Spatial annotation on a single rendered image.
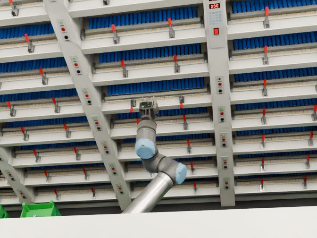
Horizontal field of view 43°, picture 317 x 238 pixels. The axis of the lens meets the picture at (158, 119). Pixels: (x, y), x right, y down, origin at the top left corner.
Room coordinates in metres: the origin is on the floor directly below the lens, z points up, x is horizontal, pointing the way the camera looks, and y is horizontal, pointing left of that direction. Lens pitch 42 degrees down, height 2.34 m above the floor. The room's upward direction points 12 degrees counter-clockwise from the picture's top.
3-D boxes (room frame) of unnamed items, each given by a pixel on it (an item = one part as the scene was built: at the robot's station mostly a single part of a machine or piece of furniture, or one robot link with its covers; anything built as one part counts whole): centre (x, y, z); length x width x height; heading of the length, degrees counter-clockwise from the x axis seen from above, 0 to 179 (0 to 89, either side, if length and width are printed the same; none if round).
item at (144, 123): (1.40, 0.07, 1.04); 0.10 x 0.05 x 0.09; 79
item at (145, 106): (1.48, 0.05, 1.05); 0.12 x 0.08 x 0.09; 169
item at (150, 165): (1.30, 0.07, 0.92); 0.12 x 0.09 x 0.12; 44
